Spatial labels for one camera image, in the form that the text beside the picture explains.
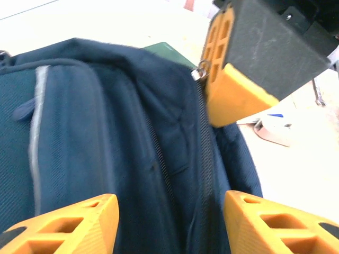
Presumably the navy blue backpack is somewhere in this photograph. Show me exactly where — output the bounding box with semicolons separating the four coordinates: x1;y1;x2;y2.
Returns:
0;38;264;254

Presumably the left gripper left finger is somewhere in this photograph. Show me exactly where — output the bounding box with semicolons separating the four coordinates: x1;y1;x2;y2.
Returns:
0;193;119;254

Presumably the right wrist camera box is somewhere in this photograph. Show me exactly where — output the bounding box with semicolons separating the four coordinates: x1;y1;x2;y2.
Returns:
327;46;339;71

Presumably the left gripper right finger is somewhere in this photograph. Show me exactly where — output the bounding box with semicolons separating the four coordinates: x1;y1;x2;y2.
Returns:
224;190;339;254

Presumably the green pencil case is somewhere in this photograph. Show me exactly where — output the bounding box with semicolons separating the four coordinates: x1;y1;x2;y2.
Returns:
142;41;198;68

